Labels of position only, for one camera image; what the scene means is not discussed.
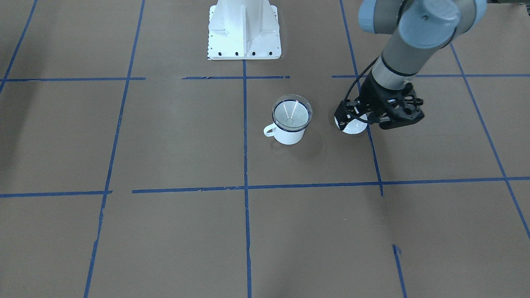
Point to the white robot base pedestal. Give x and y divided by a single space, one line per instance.
243 29

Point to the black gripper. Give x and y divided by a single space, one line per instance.
371 98

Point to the white enamel mug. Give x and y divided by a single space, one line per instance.
285 134

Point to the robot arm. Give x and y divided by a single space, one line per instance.
417 29

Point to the white ceramic lid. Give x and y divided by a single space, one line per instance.
353 127

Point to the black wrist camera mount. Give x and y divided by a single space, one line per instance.
400 108

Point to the clear plastic funnel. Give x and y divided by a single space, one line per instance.
292 113

